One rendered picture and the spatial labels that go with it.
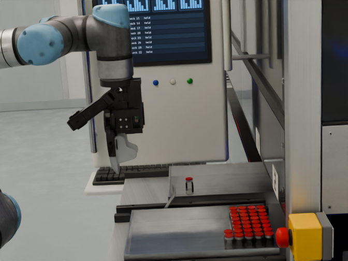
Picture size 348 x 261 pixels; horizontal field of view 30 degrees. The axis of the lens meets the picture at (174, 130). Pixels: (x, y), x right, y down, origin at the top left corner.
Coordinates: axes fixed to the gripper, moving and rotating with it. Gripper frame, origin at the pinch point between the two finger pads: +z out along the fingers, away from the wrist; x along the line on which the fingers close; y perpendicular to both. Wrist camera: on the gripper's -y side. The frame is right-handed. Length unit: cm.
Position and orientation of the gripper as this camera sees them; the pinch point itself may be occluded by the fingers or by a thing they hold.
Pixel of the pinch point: (114, 168)
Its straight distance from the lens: 144.2
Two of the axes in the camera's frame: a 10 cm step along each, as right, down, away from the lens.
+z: 0.6, 9.6, 2.6
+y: 10.0, -0.5, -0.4
